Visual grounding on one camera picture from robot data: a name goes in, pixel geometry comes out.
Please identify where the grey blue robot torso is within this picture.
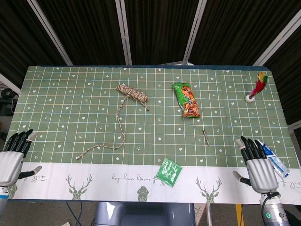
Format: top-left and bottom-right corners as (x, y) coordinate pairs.
(93, 202), (196, 226)

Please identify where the colourful feather shuttlecock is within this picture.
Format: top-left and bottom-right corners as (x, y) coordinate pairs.
(244, 72), (269, 104)

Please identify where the green orange snack bag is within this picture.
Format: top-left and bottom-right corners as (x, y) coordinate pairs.
(171, 81), (202, 119)

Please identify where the green grid deer tablecloth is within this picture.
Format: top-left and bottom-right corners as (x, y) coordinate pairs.
(6, 65), (301, 204)

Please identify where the green foil sachet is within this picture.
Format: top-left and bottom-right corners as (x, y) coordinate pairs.
(155, 157), (183, 188)

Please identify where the yellow floor post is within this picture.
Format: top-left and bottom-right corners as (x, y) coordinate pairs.
(235, 204), (243, 226)

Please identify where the blue white plastic tube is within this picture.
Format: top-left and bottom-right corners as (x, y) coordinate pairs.
(255, 138), (290, 181)

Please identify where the blue floor cable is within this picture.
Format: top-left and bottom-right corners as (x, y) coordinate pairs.
(65, 202), (83, 226)

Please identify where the white partition frame post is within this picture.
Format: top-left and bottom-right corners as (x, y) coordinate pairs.
(252, 13), (301, 66)
(114, 0), (133, 66)
(26, 0), (73, 66)
(182, 0), (208, 65)

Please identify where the beige braided rope bundle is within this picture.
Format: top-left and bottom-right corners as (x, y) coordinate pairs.
(75, 84), (150, 161)

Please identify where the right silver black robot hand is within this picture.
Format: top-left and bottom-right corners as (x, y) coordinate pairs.
(232, 136), (280, 194)

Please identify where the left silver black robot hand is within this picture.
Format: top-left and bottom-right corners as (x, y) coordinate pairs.
(0, 129), (43, 187)

